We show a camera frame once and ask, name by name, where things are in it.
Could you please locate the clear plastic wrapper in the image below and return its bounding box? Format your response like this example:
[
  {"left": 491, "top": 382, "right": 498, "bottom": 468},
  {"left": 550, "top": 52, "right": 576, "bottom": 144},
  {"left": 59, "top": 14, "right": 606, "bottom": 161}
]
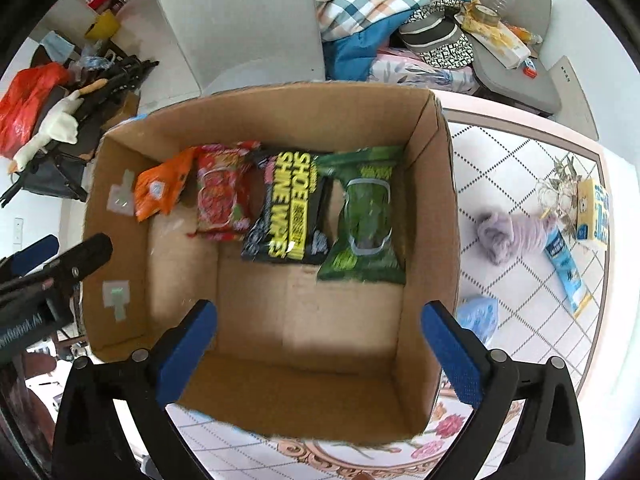
[{"left": 536, "top": 156, "right": 583, "bottom": 231}]

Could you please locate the red snack packet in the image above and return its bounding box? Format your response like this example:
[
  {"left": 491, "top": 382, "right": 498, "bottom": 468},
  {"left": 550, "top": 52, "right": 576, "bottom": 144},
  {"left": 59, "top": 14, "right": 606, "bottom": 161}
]
[{"left": 187, "top": 141, "right": 262, "bottom": 245}]

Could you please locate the orange snack packet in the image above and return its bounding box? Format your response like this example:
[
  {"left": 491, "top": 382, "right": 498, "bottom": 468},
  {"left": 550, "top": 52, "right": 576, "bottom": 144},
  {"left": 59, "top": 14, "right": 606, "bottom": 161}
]
[{"left": 134, "top": 147, "right": 197, "bottom": 222}]

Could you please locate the large grey chair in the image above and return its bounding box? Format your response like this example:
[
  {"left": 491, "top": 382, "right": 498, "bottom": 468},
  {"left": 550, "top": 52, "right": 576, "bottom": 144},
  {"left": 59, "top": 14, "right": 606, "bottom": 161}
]
[{"left": 155, "top": 0, "right": 327, "bottom": 97}]

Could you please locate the floral pink cloth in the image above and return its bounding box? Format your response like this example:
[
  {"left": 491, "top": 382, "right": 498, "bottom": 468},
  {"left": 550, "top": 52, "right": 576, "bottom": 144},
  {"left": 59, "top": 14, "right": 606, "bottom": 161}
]
[{"left": 372, "top": 49, "right": 478, "bottom": 96}]

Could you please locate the yellow carton box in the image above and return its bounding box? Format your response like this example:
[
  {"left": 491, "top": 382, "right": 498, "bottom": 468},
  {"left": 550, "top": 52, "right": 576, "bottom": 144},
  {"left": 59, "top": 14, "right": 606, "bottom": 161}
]
[{"left": 574, "top": 177, "right": 612, "bottom": 250}]

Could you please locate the light blue plastic packet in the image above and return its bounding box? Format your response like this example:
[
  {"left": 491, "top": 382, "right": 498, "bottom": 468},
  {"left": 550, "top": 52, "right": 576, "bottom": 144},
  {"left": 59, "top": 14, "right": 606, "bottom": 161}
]
[{"left": 456, "top": 296, "right": 500, "bottom": 343}]

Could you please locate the grey chair with clutter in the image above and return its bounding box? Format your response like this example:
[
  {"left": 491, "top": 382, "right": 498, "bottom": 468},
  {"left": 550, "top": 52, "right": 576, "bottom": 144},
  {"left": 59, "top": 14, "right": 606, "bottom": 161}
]
[{"left": 467, "top": 0, "right": 562, "bottom": 117}]

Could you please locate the yellow bag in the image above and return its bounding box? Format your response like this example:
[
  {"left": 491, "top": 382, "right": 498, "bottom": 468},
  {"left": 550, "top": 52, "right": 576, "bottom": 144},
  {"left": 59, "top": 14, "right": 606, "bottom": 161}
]
[{"left": 84, "top": 10, "right": 122, "bottom": 43}]

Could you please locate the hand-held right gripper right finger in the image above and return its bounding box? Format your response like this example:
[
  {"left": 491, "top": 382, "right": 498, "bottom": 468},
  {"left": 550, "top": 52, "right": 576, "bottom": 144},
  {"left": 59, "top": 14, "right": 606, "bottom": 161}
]
[{"left": 420, "top": 300, "right": 586, "bottom": 480}]

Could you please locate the yellow and white packet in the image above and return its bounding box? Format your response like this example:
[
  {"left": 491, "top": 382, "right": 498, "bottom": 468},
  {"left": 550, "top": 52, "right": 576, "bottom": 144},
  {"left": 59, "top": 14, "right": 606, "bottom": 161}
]
[{"left": 459, "top": 14, "right": 532, "bottom": 70}]

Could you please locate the blue and white tube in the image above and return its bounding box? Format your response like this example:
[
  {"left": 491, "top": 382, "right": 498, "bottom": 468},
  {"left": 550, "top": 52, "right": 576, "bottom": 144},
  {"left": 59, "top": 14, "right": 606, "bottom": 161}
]
[{"left": 542, "top": 227, "right": 593, "bottom": 318}]

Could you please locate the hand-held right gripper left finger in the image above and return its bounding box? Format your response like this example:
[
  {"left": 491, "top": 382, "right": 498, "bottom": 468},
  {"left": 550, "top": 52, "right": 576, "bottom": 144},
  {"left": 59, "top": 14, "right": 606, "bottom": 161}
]
[{"left": 52, "top": 300, "right": 218, "bottom": 480}]

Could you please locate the white goose plush toy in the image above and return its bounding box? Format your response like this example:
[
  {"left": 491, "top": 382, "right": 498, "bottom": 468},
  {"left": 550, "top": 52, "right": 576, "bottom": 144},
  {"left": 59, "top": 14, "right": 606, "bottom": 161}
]
[{"left": 7, "top": 79, "right": 108, "bottom": 177}]

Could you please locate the black wipes packet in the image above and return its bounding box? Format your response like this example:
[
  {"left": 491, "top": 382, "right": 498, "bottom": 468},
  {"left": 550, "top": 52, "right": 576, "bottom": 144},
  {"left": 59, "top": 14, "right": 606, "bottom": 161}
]
[{"left": 241, "top": 147, "right": 333, "bottom": 266}]

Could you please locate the blue face mask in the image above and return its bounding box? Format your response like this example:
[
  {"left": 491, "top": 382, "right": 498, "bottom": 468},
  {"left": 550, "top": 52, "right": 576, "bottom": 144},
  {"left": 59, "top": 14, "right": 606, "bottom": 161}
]
[{"left": 41, "top": 31, "right": 76, "bottom": 63}]

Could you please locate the green wipes packet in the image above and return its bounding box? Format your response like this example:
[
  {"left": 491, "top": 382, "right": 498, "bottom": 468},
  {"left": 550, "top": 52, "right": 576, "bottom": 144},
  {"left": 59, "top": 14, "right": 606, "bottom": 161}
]
[{"left": 315, "top": 146, "right": 408, "bottom": 287}]

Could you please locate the clear tape roll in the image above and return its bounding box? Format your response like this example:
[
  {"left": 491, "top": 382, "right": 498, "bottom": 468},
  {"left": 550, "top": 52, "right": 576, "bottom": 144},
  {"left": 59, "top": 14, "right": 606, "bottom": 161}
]
[{"left": 465, "top": 2, "right": 501, "bottom": 27}]

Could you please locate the black white patterned cap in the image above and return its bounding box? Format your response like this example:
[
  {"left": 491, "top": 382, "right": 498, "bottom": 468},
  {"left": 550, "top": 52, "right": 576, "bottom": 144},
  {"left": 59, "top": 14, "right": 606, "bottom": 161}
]
[{"left": 397, "top": 1, "right": 476, "bottom": 70}]

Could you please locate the brown cardboard box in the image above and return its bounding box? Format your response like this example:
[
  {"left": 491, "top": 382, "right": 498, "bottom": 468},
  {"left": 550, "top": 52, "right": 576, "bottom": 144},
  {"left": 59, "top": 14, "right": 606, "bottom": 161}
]
[{"left": 81, "top": 86, "right": 462, "bottom": 447}]

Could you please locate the purple knitted cloth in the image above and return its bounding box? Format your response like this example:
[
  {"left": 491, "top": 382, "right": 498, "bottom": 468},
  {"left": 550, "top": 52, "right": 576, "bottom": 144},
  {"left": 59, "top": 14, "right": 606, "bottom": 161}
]
[{"left": 475, "top": 210, "right": 558, "bottom": 267}]

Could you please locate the red plastic bag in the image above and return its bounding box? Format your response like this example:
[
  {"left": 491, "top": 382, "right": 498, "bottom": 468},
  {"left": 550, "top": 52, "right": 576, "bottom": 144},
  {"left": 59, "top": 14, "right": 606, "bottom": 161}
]
[{"left": 0, "top": 62, "right": 73, "bottom": 158}]

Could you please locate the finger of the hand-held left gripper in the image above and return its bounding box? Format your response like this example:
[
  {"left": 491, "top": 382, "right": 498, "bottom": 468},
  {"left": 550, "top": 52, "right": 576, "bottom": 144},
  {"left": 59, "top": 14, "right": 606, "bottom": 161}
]
[
  {"left": 0, "top": 232, "right": 113, "bottom": 307},
  {"left": 0, "top": 234, "right": 61, "bottom": 278}
]

